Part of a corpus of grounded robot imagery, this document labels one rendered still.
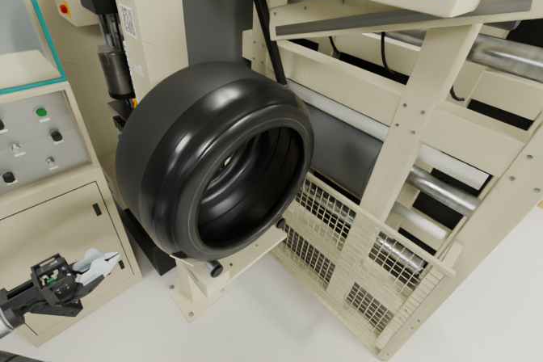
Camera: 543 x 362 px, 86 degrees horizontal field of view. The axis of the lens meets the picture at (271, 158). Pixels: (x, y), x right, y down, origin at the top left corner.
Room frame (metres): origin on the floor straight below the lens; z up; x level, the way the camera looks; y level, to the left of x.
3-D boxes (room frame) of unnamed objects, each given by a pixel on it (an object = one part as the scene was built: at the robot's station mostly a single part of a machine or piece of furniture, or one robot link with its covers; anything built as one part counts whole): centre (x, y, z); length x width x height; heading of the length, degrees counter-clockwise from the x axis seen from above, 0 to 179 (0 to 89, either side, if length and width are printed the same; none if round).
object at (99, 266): (0.34, 0.36, 1.10); 0.09 x 0.03 x 0.06; 138
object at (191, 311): (0.85, 0.37, 0.01); 0.27 x 0.27 x 0.02; 48
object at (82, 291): (0.30, 0.39, 1.08); 0.09 x 0.05 x 0.02; 138
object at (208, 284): (0.59, 0.26, 0.83); 0.36 x 0.09 x 0.06; 48
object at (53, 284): (0.27, 0.45, 1.10); 0.12 x 0.08 x 0.09; 138
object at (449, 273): (0.78, -0.23, 0.65); 0.90 x 0.02 x 0.70; 48
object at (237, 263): (0.69, 0.17, 0.80); 0.37 x 0.36 x 0.02; 138
